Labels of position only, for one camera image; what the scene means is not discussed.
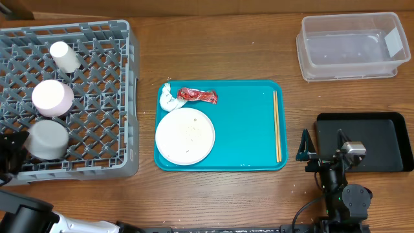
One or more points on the grey dishwasher rack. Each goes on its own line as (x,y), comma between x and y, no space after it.
(102,123)

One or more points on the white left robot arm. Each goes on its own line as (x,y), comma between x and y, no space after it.
(28,215)

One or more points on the white napkin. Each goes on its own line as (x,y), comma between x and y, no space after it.
(168,102)

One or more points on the grey small saucer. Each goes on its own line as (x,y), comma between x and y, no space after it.
(47,140)

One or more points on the large white plate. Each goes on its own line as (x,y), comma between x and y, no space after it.
(185,136)

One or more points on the cream cup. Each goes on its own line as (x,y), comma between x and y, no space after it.
(64,57)

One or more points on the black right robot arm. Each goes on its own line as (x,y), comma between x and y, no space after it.
(346,204)

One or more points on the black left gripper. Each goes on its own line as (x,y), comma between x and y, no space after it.
(8,150)

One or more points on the clear plastic container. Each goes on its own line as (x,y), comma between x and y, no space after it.
(351,46)

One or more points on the red snack wrapper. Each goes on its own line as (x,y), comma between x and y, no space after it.
(197,95)

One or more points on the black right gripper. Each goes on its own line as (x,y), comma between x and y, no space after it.
(306,153)

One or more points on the black plastic tray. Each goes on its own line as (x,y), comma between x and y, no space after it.
(384,135)

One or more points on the teal plastic tray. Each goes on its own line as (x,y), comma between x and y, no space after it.
(243,120)

